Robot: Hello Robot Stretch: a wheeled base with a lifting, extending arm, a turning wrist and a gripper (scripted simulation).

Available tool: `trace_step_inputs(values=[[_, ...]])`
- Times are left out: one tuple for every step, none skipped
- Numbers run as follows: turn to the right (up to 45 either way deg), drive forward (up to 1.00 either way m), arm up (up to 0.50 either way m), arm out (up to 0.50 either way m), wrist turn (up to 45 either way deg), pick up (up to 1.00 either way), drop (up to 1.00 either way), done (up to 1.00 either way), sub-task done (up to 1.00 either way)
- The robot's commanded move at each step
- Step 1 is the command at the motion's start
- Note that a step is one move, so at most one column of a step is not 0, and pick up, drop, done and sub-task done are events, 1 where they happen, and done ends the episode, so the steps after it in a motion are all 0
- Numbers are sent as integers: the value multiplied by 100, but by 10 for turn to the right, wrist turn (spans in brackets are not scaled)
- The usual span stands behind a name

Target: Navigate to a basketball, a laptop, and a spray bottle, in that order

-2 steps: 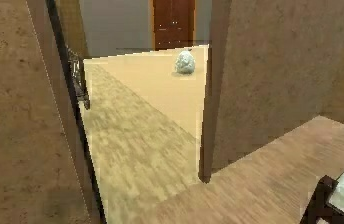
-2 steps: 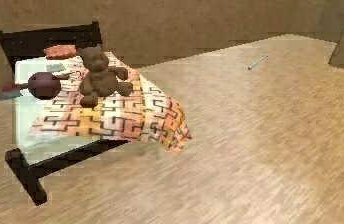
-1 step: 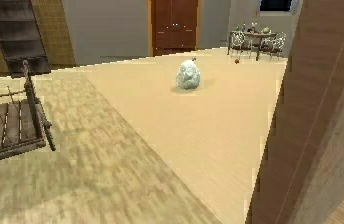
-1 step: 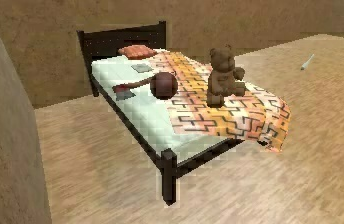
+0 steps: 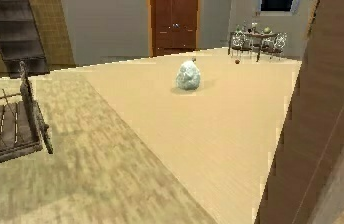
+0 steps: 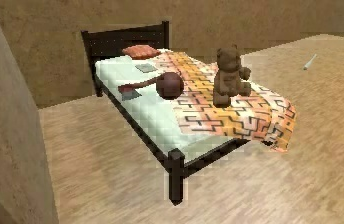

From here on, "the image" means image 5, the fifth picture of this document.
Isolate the dark wooden slatted chair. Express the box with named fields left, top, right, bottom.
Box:
left=0, top=60, right=54, bottom=169

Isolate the dark wooden dining table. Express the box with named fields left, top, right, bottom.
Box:
left=228, top=30, right=282, bottom=63

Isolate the metal wire dining chair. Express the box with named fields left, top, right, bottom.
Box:
left=261, top=31, right=288, bottom=61
left=229, top=30, right=254, bottom=60

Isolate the dark window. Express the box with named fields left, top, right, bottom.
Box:
left=255, top=0, right=300, bottom=17

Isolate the brown wooden room door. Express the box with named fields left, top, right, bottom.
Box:
left=253, top=0, right=344, bottom=224

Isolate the pale blue garbage bag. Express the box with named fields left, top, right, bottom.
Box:
left=175, top=56, right=202, bottom=91

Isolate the dark grey shelf unit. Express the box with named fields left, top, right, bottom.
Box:
left=0, top=0, right=51, bottom=79

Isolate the reddish brown room door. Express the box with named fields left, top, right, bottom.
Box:
left=149, top=0, right=201, bottom=57

